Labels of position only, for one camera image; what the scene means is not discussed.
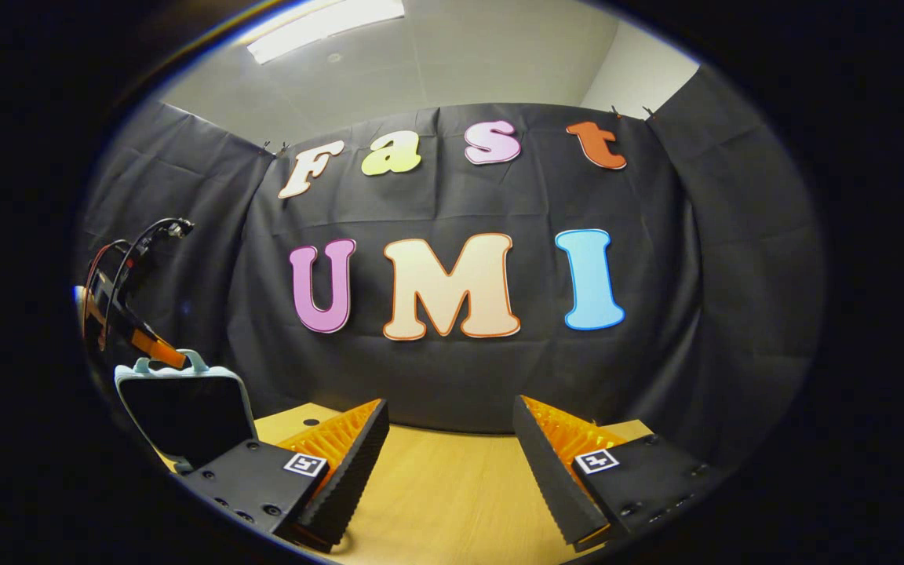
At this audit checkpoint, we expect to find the ceiling light panel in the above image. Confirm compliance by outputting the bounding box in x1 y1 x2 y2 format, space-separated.
246 0 406 65

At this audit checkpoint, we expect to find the light blue suitcase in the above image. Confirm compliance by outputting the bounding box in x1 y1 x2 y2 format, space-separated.
113 349 258 474

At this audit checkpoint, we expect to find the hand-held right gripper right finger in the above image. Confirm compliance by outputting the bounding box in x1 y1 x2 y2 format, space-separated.
512 394 727 552

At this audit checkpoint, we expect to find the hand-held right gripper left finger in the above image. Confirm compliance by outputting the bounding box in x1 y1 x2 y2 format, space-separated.
177 397 392 554

